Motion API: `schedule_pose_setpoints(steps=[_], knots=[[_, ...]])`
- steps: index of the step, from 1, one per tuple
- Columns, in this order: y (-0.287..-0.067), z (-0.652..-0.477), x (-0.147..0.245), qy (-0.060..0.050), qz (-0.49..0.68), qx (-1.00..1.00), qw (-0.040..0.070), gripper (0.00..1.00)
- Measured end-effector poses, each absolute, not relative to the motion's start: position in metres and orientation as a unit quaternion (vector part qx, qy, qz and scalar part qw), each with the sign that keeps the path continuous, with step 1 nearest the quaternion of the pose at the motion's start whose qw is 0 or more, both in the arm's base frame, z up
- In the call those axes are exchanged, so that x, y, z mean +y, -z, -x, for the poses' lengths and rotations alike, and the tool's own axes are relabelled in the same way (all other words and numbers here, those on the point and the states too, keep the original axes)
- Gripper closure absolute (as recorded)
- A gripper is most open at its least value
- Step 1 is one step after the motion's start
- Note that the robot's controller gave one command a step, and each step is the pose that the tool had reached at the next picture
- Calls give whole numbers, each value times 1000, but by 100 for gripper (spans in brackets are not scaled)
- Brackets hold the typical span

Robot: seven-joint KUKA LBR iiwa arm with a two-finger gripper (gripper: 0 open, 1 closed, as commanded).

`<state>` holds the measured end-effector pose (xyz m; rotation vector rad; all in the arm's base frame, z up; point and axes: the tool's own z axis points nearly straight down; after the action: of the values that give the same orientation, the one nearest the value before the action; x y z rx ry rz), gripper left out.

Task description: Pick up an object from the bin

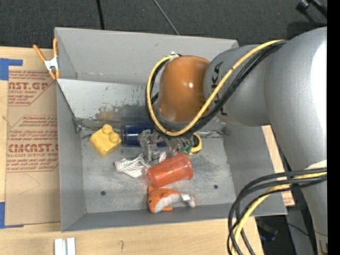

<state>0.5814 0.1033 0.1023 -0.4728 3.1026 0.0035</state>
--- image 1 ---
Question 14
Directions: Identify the yellow and black ring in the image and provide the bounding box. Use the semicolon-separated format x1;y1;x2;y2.
190;132;203;155

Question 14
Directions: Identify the brown cardboard board, red print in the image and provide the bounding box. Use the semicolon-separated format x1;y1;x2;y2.
0;46;296;230

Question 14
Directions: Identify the white striped cloth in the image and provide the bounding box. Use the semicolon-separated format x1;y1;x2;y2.
114;152;167;179

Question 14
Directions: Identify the orange and white toy animal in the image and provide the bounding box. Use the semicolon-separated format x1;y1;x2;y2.
147;185;197;214

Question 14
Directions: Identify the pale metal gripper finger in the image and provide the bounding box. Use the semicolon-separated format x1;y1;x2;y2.
139;129;160;147
143;144;167;163

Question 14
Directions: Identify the orange plastic cup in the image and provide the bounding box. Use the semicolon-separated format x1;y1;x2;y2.
147;152;194;189

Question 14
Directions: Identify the yellow toy building block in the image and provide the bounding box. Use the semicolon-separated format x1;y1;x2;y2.
88;123;123;158

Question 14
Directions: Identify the grey metal bin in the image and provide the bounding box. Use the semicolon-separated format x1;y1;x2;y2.
54;27;289;233

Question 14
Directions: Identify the dark blue can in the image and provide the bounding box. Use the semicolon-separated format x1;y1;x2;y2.
122;123;160;147

